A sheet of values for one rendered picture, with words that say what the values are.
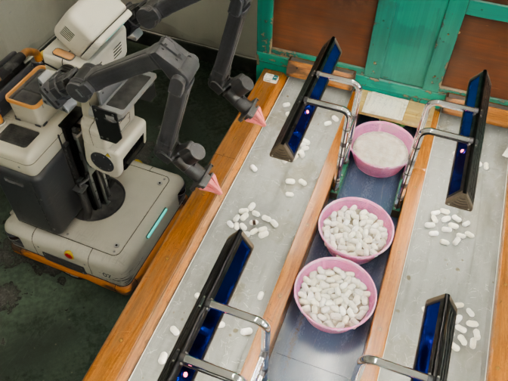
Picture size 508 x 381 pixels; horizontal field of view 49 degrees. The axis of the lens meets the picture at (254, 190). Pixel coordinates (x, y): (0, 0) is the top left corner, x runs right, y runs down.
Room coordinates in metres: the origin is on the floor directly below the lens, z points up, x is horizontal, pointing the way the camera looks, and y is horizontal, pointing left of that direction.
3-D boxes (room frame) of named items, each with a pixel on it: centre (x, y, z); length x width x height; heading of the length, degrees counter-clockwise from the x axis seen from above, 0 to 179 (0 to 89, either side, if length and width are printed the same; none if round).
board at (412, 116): (1.80, -0.58, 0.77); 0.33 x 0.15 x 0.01; 70
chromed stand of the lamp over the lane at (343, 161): (1.50, -0.26, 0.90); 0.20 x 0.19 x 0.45; 160
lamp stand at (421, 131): (1.36, -0.64, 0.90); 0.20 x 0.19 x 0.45; 160
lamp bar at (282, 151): (1.53, -0.19, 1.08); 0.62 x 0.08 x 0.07; 160
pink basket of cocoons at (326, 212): (1.18, -0.36, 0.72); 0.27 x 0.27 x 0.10
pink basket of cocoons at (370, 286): (0.92, -0.27, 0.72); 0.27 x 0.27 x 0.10
